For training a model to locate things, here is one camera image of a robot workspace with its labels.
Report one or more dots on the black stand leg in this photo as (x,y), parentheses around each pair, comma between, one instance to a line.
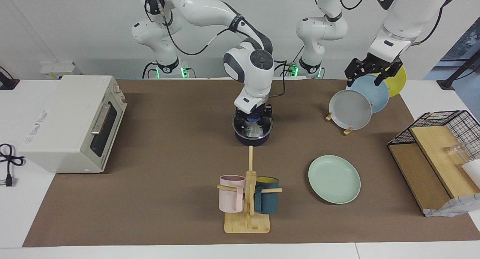
(455,73)

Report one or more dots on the white power box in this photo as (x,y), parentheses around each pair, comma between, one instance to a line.
(56,69)

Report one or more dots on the pink mug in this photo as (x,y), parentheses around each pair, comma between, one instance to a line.
(230,199)

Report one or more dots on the black clamp base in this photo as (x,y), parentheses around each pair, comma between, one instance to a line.
(7,82)

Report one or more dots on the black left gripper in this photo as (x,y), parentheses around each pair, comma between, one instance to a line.
(380,62)

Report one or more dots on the cream toaster oven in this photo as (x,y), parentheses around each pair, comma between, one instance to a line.
(60,124)

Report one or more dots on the yellow plate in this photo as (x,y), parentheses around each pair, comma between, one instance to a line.
(399,82)

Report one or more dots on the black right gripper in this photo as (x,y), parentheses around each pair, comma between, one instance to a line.
(258,109)

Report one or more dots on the light green plate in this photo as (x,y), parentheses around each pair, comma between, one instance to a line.
(333,178)

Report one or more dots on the translucent vermicelli bundle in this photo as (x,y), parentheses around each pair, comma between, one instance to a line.
(254,129)

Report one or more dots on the light blue plate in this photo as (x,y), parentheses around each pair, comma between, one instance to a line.
(377,95)

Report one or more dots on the dark teal mug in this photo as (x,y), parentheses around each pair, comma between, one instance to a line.
(267,201)

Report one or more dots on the clear glass cup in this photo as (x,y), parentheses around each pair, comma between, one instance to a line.
(459,152)

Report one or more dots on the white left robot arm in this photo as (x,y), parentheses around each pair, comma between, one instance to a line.
(397,22)

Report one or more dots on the white cup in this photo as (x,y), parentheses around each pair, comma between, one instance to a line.
(473,170)

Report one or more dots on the wooden mug tree stand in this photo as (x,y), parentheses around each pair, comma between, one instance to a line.
(247,221)

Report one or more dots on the grey plate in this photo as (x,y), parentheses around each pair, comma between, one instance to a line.
(350,110)

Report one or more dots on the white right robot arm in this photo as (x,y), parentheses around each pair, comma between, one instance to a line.
(210,11)

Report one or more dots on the glass lid purple knob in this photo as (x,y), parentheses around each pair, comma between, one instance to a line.
(240,127)

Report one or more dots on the brown table mat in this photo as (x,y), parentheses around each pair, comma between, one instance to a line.
(168,176)

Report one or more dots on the wooden plate rack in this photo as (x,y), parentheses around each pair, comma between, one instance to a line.
(348,130)

